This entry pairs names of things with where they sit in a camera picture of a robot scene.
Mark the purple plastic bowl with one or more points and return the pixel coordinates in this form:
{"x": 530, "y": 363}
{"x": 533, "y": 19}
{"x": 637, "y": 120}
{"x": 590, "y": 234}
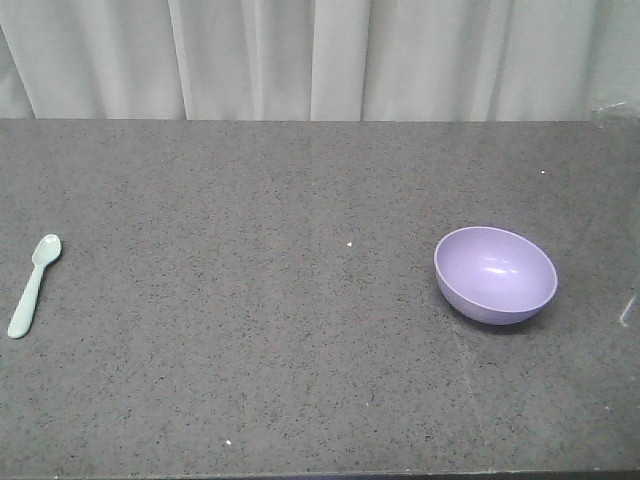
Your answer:
{"x": 494, "y": 276}

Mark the pale green plastic spoon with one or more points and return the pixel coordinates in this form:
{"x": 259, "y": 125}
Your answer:
{"x": 46, "y": 252}

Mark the white curtain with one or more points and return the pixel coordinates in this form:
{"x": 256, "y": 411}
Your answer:
{"x": 319, "y": 60}

